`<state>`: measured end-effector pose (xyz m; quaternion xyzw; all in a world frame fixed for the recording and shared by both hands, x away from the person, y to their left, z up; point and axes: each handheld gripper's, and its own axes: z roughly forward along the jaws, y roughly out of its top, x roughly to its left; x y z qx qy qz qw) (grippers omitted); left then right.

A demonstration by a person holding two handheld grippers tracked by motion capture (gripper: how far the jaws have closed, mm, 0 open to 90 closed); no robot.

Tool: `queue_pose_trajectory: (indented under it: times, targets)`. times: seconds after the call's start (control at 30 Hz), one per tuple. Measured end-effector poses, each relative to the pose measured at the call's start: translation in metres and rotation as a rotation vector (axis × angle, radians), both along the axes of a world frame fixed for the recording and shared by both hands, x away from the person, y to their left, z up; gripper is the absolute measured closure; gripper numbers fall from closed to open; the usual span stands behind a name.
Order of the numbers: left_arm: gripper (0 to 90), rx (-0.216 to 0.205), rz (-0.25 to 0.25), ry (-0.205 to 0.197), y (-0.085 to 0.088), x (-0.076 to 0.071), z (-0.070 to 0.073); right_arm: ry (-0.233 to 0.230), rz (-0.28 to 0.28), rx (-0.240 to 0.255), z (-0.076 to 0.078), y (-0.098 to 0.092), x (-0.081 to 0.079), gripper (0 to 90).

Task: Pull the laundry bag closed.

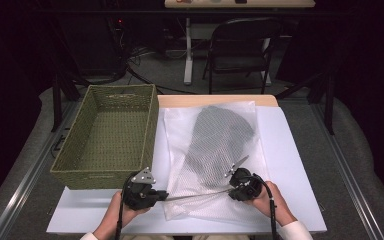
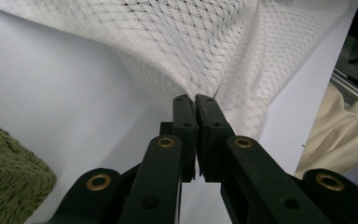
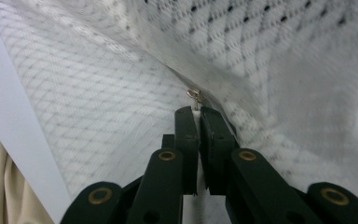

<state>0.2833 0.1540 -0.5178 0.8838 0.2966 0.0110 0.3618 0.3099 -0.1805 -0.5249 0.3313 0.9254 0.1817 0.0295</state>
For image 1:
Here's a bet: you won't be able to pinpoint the white table board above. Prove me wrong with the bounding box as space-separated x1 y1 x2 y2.
46 105 328 235

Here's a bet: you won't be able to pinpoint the green woven basket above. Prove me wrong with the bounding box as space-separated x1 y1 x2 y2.
49 83 160 191

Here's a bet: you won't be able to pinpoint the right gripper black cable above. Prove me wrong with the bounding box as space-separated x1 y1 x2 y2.
251 172 280 240

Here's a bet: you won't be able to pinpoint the person's right hand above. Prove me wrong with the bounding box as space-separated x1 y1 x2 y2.
246 180 298 227

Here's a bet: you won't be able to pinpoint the black folding chair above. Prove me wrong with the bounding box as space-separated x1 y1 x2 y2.
202 16 283 95

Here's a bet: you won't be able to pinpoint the dark equipment cabinet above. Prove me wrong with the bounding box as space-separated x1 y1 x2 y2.
58 9 129 78

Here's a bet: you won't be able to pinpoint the person's left hand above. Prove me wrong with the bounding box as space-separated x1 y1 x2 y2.
107 191 151 224

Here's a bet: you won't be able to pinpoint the black floor cables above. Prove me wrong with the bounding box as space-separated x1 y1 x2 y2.
76 46 199 96

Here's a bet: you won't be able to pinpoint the white mesh laundry bag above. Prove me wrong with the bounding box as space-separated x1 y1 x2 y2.
162 100 270 222

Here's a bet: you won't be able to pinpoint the black horizontal bar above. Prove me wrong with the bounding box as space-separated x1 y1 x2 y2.
29 8 351 17

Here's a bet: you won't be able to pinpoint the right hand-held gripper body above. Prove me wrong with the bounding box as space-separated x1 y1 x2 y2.
224 155 265 201

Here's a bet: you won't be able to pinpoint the aluminium floor rail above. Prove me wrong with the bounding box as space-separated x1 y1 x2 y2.
311 102 384 240
0 99 81 240

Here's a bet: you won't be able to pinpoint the wooden desk with white legs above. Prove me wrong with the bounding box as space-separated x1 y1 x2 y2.
164 0 316 86

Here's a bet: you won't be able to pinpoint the dark cloth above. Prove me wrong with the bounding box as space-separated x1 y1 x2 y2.
184 105 257 188

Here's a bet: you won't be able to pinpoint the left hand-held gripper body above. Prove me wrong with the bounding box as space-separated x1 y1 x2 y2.
122 167 161 211

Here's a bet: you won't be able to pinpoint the black metal stand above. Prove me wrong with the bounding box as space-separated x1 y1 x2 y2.
274 71 336 136
50 71 81 133

